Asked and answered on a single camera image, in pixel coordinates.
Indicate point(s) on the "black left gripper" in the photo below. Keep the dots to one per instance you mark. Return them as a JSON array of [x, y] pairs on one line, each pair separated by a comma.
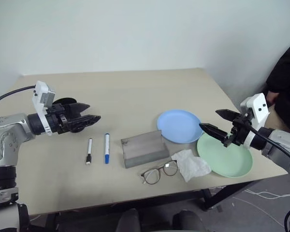
[[59, 120]]

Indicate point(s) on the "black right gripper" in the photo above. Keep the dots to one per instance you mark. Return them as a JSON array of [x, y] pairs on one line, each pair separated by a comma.
[[240, 128]]

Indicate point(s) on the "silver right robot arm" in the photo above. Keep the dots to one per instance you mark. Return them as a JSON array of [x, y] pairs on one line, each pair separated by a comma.
[[280, 142]]

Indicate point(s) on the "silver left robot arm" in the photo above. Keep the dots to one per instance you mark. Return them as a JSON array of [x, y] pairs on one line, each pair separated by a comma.
[[12, 125]]

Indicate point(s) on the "bystander bare hand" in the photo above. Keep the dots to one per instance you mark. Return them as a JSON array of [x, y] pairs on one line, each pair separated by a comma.
[[272, 96]]

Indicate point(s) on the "white marker with black cap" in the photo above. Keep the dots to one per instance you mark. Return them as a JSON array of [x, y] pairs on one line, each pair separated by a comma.
[[89, 147]]

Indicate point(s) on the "green plastic plate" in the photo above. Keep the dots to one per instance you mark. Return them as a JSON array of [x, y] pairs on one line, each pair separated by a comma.
[[224, 160]]

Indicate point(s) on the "white marker with blue cap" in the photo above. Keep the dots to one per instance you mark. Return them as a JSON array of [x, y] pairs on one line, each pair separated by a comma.
[[107, 147]]

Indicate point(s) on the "blue plastic plate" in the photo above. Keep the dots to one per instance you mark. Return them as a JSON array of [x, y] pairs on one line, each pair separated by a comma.
[[178, 124]]

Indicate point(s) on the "crumpled white tissue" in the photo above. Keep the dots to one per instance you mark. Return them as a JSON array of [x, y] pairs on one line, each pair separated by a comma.
[[192, 165]]

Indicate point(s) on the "grey glasses case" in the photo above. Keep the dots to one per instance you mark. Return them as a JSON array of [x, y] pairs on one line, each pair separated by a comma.
[[142, 147]]

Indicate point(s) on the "brown thin-rimmed eyeglasses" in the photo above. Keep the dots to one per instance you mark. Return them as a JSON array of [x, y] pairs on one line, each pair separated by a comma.
[[163, 168]]

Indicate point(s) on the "person in black clothes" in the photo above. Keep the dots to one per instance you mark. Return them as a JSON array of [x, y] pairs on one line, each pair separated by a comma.
[[286, 77]]

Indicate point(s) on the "dark rounded shape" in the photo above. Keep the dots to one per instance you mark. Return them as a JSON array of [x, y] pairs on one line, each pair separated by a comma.
[[188, 222]]

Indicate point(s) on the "white robot body shell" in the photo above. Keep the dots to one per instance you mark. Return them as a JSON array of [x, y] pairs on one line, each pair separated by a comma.
[[4, 218]]

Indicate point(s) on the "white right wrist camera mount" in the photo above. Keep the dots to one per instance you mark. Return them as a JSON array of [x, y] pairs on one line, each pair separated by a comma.
[[258, 104]]

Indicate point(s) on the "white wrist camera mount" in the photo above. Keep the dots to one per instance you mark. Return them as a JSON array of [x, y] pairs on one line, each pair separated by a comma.
[[258, 104], [39, 88]]

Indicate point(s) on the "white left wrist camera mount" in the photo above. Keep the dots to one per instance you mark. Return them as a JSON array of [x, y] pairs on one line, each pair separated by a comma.
[[39, 88]]

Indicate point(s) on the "black metal table frame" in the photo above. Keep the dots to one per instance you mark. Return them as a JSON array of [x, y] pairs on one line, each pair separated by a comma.
[[228, 193]]

